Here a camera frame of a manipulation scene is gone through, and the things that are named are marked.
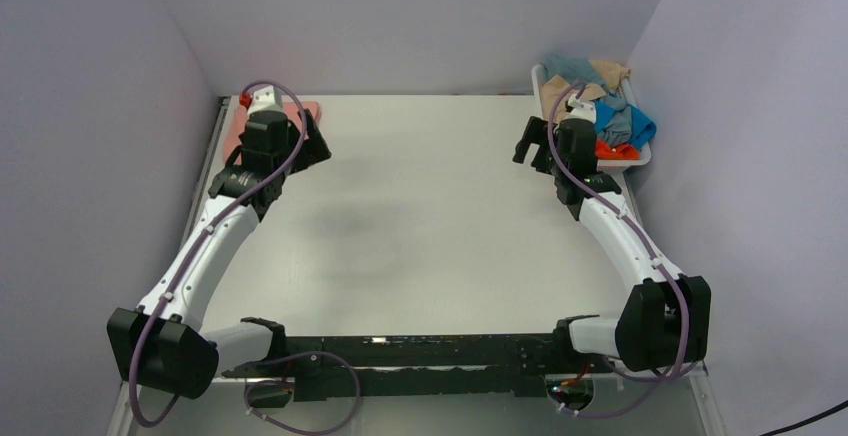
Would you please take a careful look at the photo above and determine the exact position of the orange t shirt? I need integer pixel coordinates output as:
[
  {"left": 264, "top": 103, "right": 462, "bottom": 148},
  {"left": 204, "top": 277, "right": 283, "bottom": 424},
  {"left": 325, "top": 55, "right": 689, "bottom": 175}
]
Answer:
[{"left": 595, "top": 140, "right": 641, "bottom": 161}]

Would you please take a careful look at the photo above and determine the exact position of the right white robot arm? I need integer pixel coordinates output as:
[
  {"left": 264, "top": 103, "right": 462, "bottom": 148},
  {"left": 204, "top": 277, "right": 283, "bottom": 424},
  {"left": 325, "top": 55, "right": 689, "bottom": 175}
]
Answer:
[{"left": 513, "top": 116, "right": 712, "bottom": 380}]

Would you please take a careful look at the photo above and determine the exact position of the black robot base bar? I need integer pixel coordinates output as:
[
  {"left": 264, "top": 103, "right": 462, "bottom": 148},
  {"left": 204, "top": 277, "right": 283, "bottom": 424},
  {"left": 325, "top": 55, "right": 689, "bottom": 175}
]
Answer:
[{"left": 223, "top": 333, "right": 610, "bottom": 402}]

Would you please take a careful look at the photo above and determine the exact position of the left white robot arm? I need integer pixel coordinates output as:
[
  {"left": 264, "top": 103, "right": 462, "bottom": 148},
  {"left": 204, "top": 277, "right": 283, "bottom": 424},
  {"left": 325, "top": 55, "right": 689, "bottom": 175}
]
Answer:
[{"left": 107, "top": 109, "right": 331, "bottom": 399}]

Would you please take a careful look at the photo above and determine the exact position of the folded pink t shirt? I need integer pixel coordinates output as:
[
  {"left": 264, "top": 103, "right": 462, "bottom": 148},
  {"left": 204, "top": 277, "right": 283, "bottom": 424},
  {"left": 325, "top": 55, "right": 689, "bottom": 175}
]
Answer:
[{"left": 220, "top": 101, "right": 321, "bottom": 162}]

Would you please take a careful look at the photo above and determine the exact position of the grey blue t shirt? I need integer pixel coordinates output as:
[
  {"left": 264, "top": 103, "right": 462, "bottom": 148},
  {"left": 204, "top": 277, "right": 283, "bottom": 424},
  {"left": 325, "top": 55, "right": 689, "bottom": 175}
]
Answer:
[{"left": 595, "top": 95, "right": 633, "bottom": 147}]

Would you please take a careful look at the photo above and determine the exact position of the teal t shirt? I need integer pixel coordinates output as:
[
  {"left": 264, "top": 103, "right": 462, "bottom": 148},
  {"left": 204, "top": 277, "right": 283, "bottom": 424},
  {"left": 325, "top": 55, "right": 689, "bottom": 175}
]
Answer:
[{"left": 543, "top": 54, "right": 608, "bottom": 92}]

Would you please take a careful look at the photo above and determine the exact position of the black floor cable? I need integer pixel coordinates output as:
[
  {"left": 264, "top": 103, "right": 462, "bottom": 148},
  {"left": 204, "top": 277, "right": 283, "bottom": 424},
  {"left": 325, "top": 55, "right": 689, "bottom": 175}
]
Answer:
[{"left": 760, "top": 401, "right": 848, "bottom": 436}]

